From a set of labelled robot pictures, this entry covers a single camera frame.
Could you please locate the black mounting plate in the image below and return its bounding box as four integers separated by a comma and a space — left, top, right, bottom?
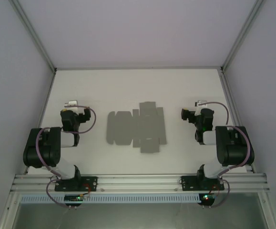
181, 176, 225, 192
54, 176, 98, 192

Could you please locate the aluminium frame leg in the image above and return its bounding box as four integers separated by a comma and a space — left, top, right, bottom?
0, 193, 22, 229
256, 190, 276, 229

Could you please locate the small circuit board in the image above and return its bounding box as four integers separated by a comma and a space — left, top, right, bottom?
64, 194, 84, 202
199, 193, 215, 203

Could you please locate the slotted light-blue cable duct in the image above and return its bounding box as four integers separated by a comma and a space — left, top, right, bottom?
20, 193, 200, 204

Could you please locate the grey cardboard box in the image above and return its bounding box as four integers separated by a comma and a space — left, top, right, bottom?
106, 101, 167, 154

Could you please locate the aluminium mounting rail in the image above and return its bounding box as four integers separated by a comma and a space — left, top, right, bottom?
11, 173, 271, 193

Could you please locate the aluminium frame post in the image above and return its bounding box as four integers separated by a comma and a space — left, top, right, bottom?
8, 0, 58, 72
219, 0, 266, 72

